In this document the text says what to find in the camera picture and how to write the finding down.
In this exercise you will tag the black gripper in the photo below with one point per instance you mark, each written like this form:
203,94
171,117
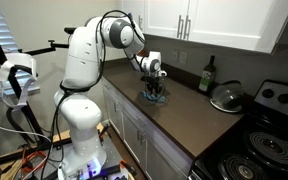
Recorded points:
154,82

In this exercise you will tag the blue microfiber towel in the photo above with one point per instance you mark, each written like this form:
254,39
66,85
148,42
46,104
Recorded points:
157,99

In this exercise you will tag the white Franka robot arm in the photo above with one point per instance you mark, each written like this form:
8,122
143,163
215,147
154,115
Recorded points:
80,60

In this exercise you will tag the dark green oil bottle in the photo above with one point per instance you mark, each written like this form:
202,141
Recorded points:
207,78

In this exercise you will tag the orange black clamp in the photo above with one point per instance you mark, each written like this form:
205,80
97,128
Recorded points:
104,133
127,167

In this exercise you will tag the robot mounting base platform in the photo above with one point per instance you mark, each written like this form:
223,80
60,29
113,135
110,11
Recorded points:
114,156

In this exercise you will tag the white upper cabinets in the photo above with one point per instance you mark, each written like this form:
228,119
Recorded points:
224,20

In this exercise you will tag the wooden board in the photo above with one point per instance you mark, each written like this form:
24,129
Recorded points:
60,136

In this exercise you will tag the black stove knob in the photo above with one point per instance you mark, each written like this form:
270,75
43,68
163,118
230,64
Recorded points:
284,98
268,93

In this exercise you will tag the black coil stove burner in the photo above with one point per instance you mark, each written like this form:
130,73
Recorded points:
242,168
271,148

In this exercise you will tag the black electric stove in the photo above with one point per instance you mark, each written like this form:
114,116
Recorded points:
284,133

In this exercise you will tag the black tripod stand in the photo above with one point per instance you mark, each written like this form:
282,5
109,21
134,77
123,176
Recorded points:
15,86

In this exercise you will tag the white window blinds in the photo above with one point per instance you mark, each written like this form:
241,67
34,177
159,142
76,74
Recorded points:
4,36

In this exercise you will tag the white wall outlet plate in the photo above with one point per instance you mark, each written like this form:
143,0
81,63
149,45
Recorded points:
175,56
183,57

